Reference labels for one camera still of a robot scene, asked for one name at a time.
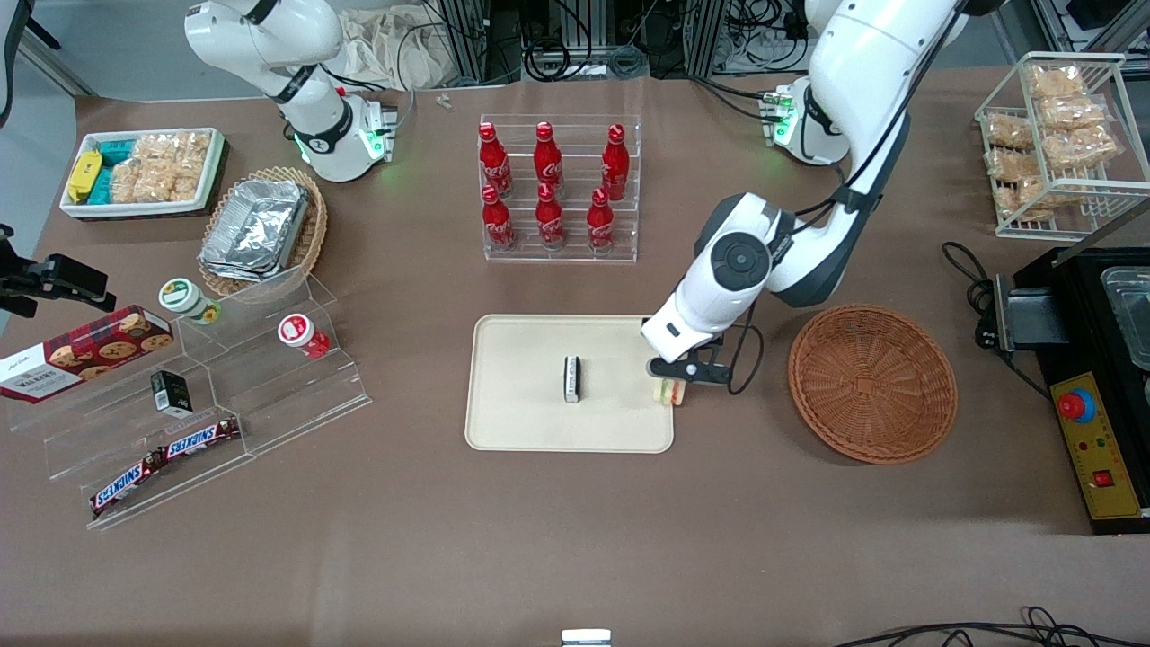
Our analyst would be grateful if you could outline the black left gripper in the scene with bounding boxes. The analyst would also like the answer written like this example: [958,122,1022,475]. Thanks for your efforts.
[646,344,733,388]

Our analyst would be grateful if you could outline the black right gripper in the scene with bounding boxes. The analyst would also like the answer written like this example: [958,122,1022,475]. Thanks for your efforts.
[0,225,119,320]

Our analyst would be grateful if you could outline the beige rectangular tray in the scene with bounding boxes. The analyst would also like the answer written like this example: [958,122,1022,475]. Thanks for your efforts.
[464,314,675,455]

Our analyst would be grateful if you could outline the round brown wicker basket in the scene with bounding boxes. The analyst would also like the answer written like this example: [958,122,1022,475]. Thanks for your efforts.
[787,305,959,465]

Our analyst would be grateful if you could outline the oval tan wicker basket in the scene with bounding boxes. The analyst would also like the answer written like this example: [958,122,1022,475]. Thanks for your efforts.
[197,165,330,299]

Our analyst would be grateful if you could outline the red tartan cookie box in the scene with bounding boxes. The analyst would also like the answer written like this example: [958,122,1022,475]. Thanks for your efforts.
[0,305,175,405]

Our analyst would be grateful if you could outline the white plastic bin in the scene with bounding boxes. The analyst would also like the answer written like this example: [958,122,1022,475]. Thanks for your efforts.
[58,127,226,221]

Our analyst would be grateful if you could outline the green lid yogurt cup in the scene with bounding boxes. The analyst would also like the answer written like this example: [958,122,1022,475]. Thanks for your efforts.
[158,278,222,327]

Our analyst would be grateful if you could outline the rice cracker bag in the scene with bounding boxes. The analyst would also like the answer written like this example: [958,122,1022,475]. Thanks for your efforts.
[1028,64,1086,102]
[133,134,183,176]
[995,177,1050,223]
[1045,125,1121,171]
[1037,93,1108,132]
[985,111,1037,152]
[166,131,214,204]
[985,147,1036,184]
[110,160,146,205]

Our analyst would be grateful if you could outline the yellow snack packet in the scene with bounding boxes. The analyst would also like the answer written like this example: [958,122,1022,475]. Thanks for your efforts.
[66,150,103,204]

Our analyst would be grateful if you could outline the small black box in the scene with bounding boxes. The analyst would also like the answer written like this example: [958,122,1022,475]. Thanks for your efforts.
[149,368,194,419]

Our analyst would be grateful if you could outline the red cola bottle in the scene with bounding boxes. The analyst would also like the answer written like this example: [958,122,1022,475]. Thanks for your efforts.
[534,121,565,195]
[481,185,518,253]
[535,183,568,251]
[479,123,514,199]
[586,188,616,255]
[601,124,632,202]

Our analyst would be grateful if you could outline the stacked aluminium foil containers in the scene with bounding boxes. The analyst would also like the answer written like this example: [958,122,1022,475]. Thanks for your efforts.
[199,179,312,283]

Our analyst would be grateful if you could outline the Snickers chocolate bar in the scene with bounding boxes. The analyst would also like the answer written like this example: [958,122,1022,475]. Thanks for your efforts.
[162,415,243,462]
[89,452,169,519]

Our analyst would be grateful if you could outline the clear acrylic stepped shelf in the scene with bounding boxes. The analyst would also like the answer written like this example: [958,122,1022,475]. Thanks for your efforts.
[10,268,373,532]

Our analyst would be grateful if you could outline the red lid yogurt cup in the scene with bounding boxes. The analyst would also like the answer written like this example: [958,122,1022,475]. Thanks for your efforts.
[277,313,332,361]

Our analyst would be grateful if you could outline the dark chair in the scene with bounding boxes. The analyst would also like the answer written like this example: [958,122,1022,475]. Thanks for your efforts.
[0,0,64,129]

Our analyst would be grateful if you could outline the clear acrylic bottle rack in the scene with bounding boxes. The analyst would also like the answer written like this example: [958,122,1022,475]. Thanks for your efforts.
[478,113,642,264]

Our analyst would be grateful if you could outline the beige cloth bag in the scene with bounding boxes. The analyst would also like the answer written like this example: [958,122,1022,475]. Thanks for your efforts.
[336,7,470,92]

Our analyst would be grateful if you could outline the black machine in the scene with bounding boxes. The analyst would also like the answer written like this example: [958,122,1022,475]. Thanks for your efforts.
[992,246,1150,536]

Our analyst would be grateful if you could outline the yellow control panel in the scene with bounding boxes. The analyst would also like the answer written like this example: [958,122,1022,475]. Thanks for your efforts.
[1048,370,1145,521]

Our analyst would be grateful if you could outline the clear plastic container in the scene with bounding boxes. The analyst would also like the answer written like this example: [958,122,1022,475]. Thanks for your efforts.
[1100,266,1150,371]

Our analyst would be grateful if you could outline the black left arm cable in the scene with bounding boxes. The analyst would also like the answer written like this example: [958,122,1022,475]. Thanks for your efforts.
[724,0,967,397]

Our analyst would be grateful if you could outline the black machine power cable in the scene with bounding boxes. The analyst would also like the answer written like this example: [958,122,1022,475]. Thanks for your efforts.
[941,240,1054,402]

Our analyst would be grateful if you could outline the aluminium frame with cables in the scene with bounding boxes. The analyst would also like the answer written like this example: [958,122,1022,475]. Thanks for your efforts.
[422,0,814,84]

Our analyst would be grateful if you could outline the black floor cables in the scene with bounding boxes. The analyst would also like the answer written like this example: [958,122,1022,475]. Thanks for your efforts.
[834,606,1150,647]

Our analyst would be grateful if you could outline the white wire basket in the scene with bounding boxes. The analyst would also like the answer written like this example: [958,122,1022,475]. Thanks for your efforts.
[974,50,1150,240]

